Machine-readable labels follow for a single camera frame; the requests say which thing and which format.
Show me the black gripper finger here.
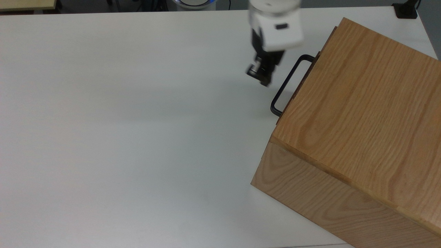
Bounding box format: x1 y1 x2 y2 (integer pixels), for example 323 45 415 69
245 55 264 79
260 50 285 87

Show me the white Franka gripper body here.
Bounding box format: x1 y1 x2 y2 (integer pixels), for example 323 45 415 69
250 12 305 55

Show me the black metal drawer handle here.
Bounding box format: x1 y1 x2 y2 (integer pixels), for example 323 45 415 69
270 54 316 117

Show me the light wooden drawer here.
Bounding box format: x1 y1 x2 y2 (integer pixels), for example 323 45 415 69
275 26 338 126

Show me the light wooden drawer cabinet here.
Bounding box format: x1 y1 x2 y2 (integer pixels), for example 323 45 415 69
251 17 441 248

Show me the black table clamp base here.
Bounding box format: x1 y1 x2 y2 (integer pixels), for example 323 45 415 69
392 0 419 20

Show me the light wooden desk top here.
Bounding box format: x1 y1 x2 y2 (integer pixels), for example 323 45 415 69
0 0 58 12

